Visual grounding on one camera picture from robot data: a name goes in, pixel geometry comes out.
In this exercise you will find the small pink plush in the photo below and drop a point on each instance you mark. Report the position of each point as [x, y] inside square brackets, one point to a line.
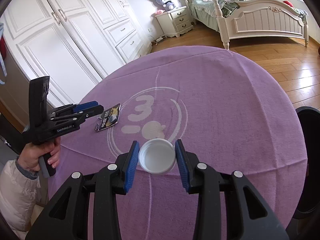
[159, 11]

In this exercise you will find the white power strip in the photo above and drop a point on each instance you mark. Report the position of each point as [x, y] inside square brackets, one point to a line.
[158, 39]

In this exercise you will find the purple tablecloth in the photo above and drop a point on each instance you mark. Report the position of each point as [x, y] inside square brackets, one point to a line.
[212, 105]

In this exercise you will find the purple plush toy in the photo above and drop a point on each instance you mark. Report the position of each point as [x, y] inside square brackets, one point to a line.
[165, 1]

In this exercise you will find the black round bin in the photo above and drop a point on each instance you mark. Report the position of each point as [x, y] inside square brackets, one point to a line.
[310, 160]

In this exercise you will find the red cushion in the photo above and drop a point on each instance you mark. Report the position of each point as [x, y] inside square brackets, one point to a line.
[288, 3]

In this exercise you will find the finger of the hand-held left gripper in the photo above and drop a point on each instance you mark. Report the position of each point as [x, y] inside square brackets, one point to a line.
[93, 111]
[86, 105]

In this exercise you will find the black star packet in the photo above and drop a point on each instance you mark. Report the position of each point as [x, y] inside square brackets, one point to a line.
[108, 118]

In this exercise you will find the white bed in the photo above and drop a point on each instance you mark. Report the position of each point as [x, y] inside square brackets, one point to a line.
[265, 20]

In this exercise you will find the white nightstand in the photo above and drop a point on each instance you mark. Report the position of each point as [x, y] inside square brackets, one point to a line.
[180, 20]

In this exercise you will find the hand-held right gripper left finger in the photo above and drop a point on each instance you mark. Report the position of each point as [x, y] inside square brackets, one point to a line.
[131, 170]

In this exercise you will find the hanging garment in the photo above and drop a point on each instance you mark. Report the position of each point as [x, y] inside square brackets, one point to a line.
[2, 45]

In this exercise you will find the person's left hand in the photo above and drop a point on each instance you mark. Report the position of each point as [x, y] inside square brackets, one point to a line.
[30, 157]

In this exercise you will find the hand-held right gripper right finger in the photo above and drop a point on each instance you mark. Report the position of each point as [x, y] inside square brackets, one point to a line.
[182, 167]

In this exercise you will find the white bottle cap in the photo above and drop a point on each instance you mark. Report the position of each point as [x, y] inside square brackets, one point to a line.
[157, 158]

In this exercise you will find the white wardrobe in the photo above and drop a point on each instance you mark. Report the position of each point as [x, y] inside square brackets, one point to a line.
[75, 30]

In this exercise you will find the person's left forearm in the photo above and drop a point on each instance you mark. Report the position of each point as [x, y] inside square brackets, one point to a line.
[17, 195]

